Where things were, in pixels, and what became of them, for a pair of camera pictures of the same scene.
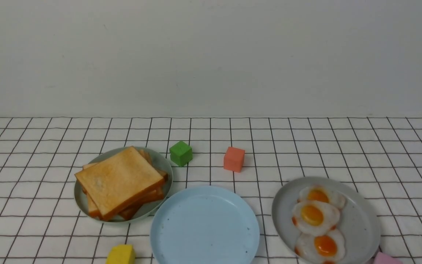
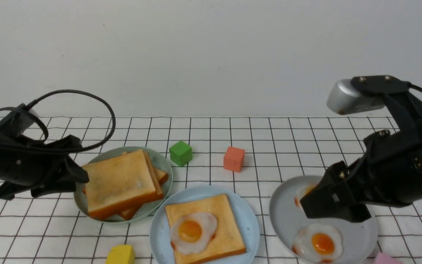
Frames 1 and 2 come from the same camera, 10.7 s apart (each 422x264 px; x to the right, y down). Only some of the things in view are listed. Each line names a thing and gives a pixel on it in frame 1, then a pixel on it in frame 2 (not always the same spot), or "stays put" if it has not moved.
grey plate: (358, 224) stays put
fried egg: (314, 218) to (191, 233)
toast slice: (113, 183) to (228, 241)
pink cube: (381, 258) stays put
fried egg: (328, 248) stays put
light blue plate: (204, 224) stays put
